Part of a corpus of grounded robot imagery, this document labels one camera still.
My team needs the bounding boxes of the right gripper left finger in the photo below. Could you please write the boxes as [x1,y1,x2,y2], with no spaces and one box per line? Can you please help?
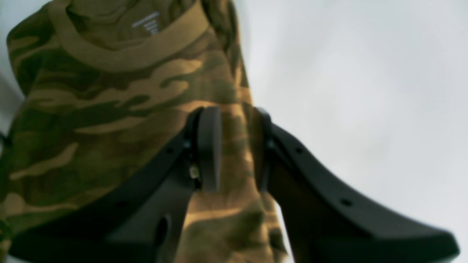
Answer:
[8,107,222,263]

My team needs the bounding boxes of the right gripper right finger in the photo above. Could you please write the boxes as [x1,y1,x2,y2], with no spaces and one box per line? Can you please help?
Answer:
[254,107,460,263]

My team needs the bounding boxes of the camouflage t-shirt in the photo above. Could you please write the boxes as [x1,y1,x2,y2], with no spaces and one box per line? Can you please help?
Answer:
[1,0,289,263]

